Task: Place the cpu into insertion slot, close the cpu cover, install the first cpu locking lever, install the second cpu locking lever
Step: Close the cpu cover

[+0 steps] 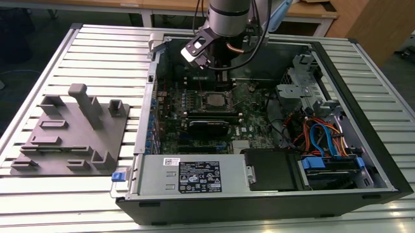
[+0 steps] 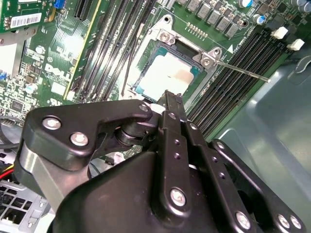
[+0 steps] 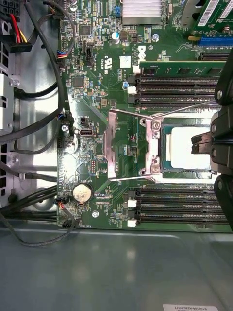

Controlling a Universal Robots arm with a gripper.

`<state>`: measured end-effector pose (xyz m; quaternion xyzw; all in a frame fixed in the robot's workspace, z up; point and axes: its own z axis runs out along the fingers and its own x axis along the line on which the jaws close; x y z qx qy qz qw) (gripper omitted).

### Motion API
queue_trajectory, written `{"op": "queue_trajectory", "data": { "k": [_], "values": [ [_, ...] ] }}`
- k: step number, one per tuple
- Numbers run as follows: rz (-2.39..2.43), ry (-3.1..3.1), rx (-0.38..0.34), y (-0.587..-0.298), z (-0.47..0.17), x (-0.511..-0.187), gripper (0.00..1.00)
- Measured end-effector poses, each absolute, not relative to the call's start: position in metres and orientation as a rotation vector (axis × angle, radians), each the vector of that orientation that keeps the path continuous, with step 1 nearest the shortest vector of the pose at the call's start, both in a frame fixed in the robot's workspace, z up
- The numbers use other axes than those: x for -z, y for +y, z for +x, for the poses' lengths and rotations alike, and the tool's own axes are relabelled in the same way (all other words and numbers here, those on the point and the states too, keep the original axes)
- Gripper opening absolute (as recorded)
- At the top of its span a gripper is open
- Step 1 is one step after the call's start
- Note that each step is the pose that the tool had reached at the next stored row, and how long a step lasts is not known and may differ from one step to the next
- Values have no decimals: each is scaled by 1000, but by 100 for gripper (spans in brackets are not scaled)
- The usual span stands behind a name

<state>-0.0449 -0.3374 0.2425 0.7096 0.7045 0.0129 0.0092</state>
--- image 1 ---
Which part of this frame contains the metal socket cover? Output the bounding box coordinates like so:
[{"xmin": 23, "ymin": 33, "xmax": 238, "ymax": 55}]
[{"xmin": 229, "ymin": 83, "xmax": 258, "ymax": 109}]

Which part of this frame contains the grey parts rack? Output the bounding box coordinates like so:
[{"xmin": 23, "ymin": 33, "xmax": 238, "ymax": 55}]
[{"xmin": 10, "ymin": 83, "xmax": 131, "ymax": 176}]

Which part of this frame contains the blue wire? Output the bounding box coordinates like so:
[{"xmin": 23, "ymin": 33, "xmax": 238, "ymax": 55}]
[{"xmin": 310, "ymin": 123, "xmax": 341, "ymax": 160}]

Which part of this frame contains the orange power wire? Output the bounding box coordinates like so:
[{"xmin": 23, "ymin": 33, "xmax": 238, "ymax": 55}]
[
  {"xmin": 333, "ymin": 125, "xmax": 357, "ymax": 158},
  {"xmin": 293, "ymin": 116, "xmax": 314, "ymax": 154}
]

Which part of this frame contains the silver chipset heatsink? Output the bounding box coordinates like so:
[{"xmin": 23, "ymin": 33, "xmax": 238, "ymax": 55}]
[{"xmin": 231, "ymin": 139, "xmax": 257, "ymax": 155}]

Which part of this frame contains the black camera cable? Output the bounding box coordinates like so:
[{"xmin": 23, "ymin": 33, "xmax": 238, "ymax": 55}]
[{"xmin": 194, "ymin": 0, "xmax": 273, "ymax": 71}]

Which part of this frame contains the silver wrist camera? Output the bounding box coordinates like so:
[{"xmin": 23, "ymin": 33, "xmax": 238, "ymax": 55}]
[{"xmin": 181, "ymin": 30, "xmax": 213, "ymax": 70}]

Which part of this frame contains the silver CPU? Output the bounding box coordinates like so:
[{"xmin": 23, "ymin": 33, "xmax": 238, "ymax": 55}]
[{"xmin": 207, "ymin": 93, "xmax": 229, "ymax": 106}]

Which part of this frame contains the metal drive cage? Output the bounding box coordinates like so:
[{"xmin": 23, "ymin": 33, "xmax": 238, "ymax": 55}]
[{"xmin": 275, "ymin": 54, "xmax": 345, "ymax": 117}]

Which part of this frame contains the black expansion slot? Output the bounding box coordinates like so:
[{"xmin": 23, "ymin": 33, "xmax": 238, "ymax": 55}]
[{"xmin": 181, "ymin": 149, "xmax": 233, "ymax": 155}]

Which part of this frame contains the black graphics card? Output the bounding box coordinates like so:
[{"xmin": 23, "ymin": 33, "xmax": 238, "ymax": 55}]
[{"xmin": 187, "ymin": 119, "xmax": 231, "ymax": 137}]

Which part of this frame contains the wooden desk white frame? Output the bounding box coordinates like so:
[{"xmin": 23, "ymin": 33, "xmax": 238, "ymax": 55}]
[
  {"xmin": 142, "ymin": 0, "xmax": 341, "ymax": 37},
  {"xmin": 0, "ymin": 0, "xmax": 154, "ymax": 27}
]

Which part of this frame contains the metal locking lever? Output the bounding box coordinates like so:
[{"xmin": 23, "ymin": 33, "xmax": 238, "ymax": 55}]
[{"xmin": 233, "ymin": 96, "xmax": 253, "ymax": 109}]

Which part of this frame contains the CPU socket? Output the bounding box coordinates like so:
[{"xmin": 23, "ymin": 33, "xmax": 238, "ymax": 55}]
[{"xmin": 201, "ymin": 91, "xmax": 237, "ymax": 112}]

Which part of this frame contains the green motherboard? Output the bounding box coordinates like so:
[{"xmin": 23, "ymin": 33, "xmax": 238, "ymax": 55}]
[{"xmin": 153, "ymin": 72, "xmax": 283, "ymax": 156}]

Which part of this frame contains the black PC case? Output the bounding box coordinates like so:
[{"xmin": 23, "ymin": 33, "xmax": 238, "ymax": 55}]
[{"xmin": 110, "ymin": 33, "xmax": 415, "ymax": 226}]

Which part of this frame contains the silver power supply unit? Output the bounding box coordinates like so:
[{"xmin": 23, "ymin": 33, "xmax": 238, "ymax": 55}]
[{"xmin": 130, "ymin": 154, "xmax": 253, "ymax": 195}]

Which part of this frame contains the black wire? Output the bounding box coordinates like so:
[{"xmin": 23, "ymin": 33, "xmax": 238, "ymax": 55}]
[{"xmin": 265, "ymin": 92, "xmax": 295, "ymax": 149}]

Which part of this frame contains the wooden cabinet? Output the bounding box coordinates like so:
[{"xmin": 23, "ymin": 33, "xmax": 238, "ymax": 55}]
[{"xmin": 323, "ymin": 0, "xmax": 415, "ymax": 66}]

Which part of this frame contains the grey case latch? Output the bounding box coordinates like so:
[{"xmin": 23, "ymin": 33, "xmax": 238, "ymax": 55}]
[{"xmin": 147, "ymin": 33, "xmax": 163, "ymax": 53}]

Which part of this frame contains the black plastic shroud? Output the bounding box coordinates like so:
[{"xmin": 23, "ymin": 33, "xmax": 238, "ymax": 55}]
[{"xmin": 242, "ymin": 148, "xmax": 309, "ymax": 192}]

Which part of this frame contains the hard disk in blue carrier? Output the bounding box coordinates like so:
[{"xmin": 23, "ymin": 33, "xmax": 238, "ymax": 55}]
[{"xmin": 301, "ymin": 155, "xmax": 366, "ymax": 191}]

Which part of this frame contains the RAM stick with label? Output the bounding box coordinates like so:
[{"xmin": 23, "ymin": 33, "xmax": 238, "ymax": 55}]
[{"xmin": 187, "ymin": 75, "xmax": 234, "ymax": 90}]

